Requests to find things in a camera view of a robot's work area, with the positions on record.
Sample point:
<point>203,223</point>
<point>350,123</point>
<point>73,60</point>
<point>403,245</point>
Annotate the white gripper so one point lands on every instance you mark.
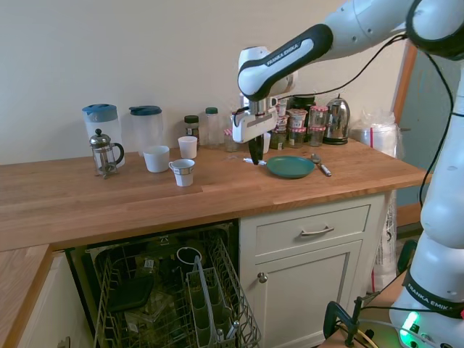
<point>253,127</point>

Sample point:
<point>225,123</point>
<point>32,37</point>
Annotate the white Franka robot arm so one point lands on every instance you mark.
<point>446,217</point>

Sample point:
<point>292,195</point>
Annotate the open dishwasher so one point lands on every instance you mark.
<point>85,286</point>

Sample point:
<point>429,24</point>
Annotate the plain white cup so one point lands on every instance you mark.
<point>267,143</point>

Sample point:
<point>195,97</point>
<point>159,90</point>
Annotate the small jar gingham lid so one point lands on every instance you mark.
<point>230,141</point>

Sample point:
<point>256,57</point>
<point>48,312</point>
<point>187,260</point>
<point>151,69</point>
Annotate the teal plate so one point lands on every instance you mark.
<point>290,166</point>

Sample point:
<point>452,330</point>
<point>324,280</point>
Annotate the brown red yogurt tub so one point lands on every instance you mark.
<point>282,122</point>

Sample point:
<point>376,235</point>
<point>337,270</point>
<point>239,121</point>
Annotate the white blue yogurt tub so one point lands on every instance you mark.
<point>282,107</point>

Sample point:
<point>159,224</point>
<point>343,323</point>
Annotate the clear spice jar green lid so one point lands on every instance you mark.
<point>212,127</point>

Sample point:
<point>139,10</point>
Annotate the large black powder tub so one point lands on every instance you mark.
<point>302,102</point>

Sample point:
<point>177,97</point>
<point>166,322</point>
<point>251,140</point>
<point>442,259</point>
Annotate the tall glass jar gingham lid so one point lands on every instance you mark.
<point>318,116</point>

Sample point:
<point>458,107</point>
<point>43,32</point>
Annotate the dark spice jar black lid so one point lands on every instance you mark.
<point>191,127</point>

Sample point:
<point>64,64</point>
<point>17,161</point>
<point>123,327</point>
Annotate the ribbed white cup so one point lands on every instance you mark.
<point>187,146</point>

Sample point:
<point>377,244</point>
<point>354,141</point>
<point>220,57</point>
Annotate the small patterned cup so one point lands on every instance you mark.
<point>183,172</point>

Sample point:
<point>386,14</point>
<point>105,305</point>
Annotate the steel electric kettle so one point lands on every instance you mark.
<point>337,119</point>

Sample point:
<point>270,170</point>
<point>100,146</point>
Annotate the large white mug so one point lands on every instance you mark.
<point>156,159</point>

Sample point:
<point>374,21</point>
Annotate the clear pitcher spouted blue lid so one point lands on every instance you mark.
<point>146,125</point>

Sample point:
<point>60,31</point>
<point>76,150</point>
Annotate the plastic wrapped white stack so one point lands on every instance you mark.
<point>378,134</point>

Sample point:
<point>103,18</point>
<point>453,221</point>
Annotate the round metal cabinet knob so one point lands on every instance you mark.
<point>262,277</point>

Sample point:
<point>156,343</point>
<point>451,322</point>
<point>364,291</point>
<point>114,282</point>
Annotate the white rimmed dark cup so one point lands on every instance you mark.
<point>178,253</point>

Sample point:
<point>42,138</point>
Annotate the white cabinet with drawer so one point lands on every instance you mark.
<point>308,290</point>

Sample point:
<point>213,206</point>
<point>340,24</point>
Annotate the glass French press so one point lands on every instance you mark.
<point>105,152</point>

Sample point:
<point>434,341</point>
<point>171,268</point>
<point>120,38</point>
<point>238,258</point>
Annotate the clear pitcher flat blue lid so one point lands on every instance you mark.
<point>101,123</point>

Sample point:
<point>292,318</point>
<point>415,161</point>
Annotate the white printed bag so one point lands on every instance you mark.
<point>384,253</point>

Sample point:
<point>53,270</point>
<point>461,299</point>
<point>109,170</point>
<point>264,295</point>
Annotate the grey blue door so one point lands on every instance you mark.
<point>424,108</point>

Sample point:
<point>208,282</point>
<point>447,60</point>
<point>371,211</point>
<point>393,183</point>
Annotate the grey cutlery basket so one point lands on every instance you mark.
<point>203,311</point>

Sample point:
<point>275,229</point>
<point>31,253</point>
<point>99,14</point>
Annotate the dark green clamp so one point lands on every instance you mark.
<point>406,253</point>
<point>331,319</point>

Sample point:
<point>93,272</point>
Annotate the black square lid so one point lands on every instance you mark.
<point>130,293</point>

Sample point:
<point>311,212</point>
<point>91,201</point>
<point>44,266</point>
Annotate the white corner cabinet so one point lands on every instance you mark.
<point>47,308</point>

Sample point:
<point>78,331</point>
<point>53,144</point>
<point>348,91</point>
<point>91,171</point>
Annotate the orange wooden door frame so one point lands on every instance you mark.
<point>406,72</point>

